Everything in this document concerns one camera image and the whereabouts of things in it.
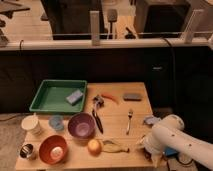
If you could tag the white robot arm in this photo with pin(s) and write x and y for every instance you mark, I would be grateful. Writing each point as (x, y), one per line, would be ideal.
(168, 132)

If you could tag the purple bowl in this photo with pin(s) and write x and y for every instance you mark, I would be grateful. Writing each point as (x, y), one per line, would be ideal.
(81, 126)

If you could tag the red bowl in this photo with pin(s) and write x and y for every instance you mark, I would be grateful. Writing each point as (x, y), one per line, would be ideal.
(53, 150)

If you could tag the orange chili pepper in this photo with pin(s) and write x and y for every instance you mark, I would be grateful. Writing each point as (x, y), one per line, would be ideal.
(108, 96)

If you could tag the blue sponge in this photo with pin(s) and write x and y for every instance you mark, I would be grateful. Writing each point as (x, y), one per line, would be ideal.
(74, 97)

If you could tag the metal fork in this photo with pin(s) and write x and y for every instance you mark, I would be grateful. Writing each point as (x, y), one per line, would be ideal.
(130, 114)

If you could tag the green plastic tray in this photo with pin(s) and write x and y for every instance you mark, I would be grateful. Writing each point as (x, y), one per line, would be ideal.
(51, 97)

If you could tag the small blue cup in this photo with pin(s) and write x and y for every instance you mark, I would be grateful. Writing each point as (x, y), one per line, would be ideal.
(56, 122)

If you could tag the orange fruit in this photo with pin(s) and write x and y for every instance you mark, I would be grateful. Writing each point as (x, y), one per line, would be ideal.
(94, 147)

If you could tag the white paper cup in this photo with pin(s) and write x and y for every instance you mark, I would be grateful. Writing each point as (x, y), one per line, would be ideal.
(31, 124)

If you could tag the blue object beside table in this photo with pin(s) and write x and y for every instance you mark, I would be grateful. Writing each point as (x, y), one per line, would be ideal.
(170, 152)

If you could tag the black handled can opener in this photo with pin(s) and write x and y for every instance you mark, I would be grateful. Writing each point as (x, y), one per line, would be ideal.
(97, 103)

